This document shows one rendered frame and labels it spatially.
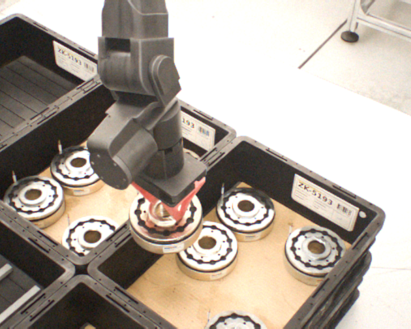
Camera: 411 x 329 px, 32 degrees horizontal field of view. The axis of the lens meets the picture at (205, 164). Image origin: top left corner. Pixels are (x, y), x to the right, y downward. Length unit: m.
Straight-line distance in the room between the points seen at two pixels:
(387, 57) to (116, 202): 2.07
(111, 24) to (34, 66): 0.82
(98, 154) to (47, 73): 0.81
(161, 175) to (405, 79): 2.26
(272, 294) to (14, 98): 0.70
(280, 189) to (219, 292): 0.23
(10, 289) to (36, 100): 0.48
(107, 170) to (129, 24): 0.16
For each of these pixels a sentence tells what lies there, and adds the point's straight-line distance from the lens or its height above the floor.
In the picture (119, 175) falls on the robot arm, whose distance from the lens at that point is 0.80.
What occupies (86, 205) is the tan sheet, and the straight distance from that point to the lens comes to 1.29.
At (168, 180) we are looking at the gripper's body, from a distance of 0.90.
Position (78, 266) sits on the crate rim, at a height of 0.93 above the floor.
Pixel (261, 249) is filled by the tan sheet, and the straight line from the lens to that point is 1.23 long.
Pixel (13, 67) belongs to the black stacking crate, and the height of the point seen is 0.83.
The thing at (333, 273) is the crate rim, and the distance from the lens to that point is 1.09.
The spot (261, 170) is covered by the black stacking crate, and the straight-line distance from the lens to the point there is 1.28.
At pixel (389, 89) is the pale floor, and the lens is 3.01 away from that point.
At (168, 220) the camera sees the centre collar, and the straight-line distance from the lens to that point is 0.98.
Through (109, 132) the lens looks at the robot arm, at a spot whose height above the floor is 1.25.
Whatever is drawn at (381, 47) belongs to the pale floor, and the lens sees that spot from 3.24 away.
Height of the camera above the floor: 1.78
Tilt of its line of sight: 44 degrees down
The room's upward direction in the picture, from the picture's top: 3 degrees clockwise
